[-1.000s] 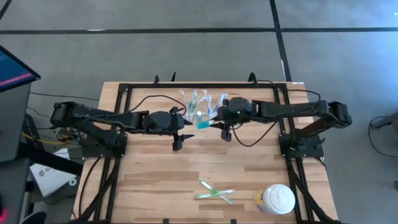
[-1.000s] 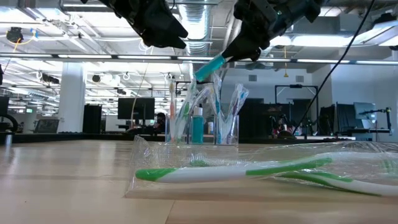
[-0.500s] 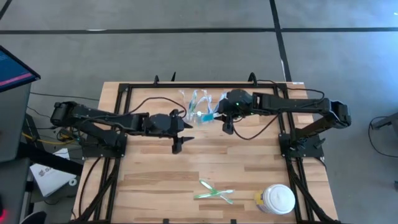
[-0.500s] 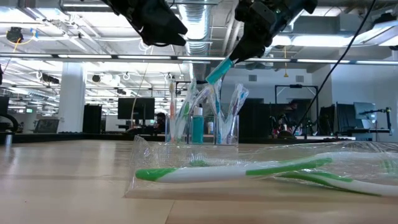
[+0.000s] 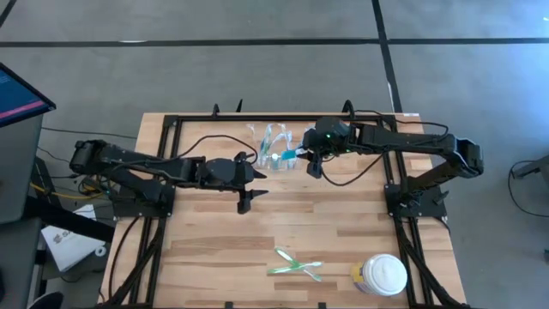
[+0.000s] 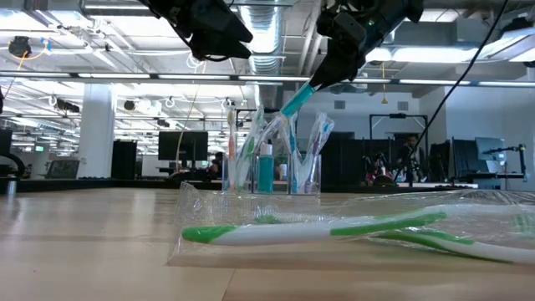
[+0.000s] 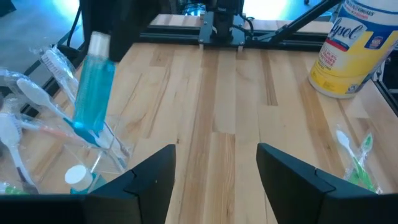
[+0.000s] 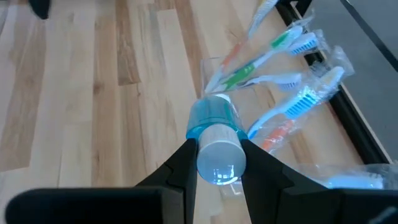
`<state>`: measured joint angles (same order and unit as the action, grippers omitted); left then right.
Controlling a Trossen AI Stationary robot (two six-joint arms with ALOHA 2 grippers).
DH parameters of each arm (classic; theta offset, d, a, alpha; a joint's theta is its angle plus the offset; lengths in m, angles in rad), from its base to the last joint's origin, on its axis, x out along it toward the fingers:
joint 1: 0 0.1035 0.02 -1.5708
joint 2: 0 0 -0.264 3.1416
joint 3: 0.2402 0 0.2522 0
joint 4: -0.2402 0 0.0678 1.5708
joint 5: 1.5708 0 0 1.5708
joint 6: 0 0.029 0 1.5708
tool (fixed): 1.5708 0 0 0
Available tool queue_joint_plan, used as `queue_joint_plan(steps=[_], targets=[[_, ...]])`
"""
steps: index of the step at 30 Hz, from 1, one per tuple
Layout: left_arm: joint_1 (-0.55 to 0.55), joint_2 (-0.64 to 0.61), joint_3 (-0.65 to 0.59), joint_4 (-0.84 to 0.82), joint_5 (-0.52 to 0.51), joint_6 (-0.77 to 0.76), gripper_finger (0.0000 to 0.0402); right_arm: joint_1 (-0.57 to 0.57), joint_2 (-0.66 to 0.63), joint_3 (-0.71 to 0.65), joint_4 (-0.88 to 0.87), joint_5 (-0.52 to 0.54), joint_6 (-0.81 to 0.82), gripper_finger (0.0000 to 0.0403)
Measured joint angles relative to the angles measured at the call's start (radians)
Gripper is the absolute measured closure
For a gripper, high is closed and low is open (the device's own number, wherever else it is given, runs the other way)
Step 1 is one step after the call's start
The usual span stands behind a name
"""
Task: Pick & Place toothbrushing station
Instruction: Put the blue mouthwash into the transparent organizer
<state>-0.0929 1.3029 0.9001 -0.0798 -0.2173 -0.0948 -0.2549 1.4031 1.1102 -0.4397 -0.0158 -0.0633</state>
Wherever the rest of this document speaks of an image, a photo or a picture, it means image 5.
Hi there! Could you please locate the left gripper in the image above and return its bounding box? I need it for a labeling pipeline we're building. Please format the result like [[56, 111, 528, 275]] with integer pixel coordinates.
[[201, 150, 269, 215]]

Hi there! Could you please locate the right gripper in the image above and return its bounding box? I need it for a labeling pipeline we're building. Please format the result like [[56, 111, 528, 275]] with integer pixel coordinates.
[[303, 116, 357, 179]]

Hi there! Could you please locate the green white toothbrush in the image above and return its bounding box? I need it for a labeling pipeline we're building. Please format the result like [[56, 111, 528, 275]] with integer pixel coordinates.
[[266, 260, 324, 276], [258, 124, 275, 167], [274, 247, 323, 283]]

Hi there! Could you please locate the pale white toothbrush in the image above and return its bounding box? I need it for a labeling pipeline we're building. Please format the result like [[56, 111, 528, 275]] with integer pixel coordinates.
[[269, 128, 293, 152]]

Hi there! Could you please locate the orange toothbrush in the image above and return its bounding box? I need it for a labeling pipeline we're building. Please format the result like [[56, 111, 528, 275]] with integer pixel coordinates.
[[246, 123, 261, 167]]

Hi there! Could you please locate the clear acrylic organizer holder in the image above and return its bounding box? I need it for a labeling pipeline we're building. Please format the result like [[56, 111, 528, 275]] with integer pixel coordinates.
[[253, 144, 301, 172]]

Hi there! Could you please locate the disinfecting wipes canister white lid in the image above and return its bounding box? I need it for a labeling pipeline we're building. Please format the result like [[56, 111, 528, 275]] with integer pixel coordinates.
[[350, 252, 408, 297]]

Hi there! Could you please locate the black stand base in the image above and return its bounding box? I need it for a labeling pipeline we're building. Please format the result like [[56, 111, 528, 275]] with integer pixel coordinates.
[[0, 195, 116, 309]]

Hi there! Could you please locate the white printed paper sheet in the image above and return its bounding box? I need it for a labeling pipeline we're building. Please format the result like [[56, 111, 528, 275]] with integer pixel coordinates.
[[40, 203, 107, 274]]

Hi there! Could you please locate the gray stand foot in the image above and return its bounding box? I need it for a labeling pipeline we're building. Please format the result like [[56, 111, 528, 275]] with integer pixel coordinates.
[[512, 153, 549, 180]]

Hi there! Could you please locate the person's shoe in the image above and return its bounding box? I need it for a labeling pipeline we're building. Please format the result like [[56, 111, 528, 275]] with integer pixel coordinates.
[[27, 291, 65, 309]]

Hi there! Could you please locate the dark monitor blue screen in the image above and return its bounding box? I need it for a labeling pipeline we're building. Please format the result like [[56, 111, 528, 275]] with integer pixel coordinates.
[[0, 62, 57, 129]]

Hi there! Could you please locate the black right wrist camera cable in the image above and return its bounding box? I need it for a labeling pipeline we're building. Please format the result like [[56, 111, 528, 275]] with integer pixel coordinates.
[[319, 152, 386, 187]]

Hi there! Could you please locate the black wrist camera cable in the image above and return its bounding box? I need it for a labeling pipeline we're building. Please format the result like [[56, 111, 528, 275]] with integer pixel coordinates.
[[319, 152, 386, 187], [175, 134, 260, 167]]

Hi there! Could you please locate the black aluminium table frame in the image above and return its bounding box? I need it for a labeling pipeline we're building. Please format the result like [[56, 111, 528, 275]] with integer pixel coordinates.
[[96, 112, 471, 309]]

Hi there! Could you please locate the black left wrist camera cable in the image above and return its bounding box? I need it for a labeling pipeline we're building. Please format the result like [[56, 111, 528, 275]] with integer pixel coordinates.
[[175, 134, 260, 167]]

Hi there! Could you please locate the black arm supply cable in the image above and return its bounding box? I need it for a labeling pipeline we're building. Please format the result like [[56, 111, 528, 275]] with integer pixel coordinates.
[[353, 109, 450, 138]]

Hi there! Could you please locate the black floor cable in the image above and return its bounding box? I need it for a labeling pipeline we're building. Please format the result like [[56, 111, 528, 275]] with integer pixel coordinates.
[[508, 159, 549, 219], [40, 126, 139, 141]]

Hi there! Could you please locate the yellow cable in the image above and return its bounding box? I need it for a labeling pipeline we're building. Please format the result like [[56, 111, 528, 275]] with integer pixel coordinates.
[[28, 173, 106, 202]]

